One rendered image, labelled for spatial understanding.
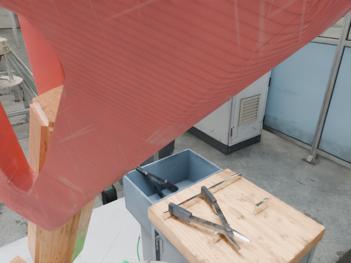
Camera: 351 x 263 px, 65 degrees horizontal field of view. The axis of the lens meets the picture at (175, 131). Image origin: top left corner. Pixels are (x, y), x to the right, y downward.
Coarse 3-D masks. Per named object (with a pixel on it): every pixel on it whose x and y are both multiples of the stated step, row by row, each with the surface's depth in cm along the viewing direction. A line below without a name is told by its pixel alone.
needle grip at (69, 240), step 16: (48, 96) 6; (32, 112) 6; (48, 112) 5; (32, 128) 6; (48, 128) 5; (32, 144) 6; (48, 144) 6; (32, 160) 6; (32, 224) 8; (64, 224) 7; (80, 224) 8; (32, 240) 8; (48, 240) 8; (64, 240) 8; (80, 240) 9; (32, 256) 9; (48, 256) 8; (64, 256) 8
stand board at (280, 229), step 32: (192, 192) 49; (224, 192) 49; (256, 192) 49; (160, 224) 43; (192, 224) 42; (256, 224) 42; (288, 224) 42; (320, 224) 42; (192, 256) 37; (224, 256) 37; (256, 256) 37; (288, 256) 37
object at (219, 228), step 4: (192, 216) 40; (192, 220) 39; (196, 220) 39; (200, 220) 39; (204, 220) 39; (200, 224) 39; (204, 224) 39; (208, 224) 38; (212, 224) 38; (216, 224) 38; (208, 228) 39; (212, 228) 38; (216, 228) 38; (220, 228) 38; (224, 228) 38; (220, 232) 38; (224, 232) 37
